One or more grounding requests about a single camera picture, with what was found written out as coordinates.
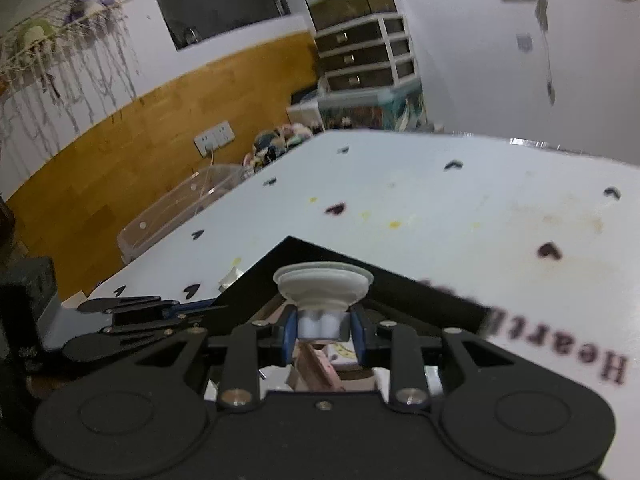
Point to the clear plastic bin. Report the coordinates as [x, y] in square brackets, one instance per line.
[165, 215]

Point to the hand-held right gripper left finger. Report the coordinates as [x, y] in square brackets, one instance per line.
[287, 340]

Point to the white plastic drawer cabinet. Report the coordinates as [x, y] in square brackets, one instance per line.
[360, 45]

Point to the white plastic suction cup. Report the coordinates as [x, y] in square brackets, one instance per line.
[322, 282]

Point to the black storage box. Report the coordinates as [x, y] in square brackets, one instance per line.
[300, 255]

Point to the dark wall window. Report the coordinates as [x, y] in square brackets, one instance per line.
[215, 0]

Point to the white wall socket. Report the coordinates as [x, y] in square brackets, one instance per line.
[215, 137]

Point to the pile of plush toys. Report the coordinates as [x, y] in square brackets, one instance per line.
[280, 145]

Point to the white macrame wall hanging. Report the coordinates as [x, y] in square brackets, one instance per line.
[55, 55]

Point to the white paper scrap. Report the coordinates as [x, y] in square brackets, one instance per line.
[231, 279]

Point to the white heart print tablecloth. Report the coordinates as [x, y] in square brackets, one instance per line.
[450, 210]

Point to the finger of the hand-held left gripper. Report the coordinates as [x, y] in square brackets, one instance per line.
[95, 347]
[100, 305]

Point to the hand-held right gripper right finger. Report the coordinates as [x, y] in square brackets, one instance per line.
[359, 340]

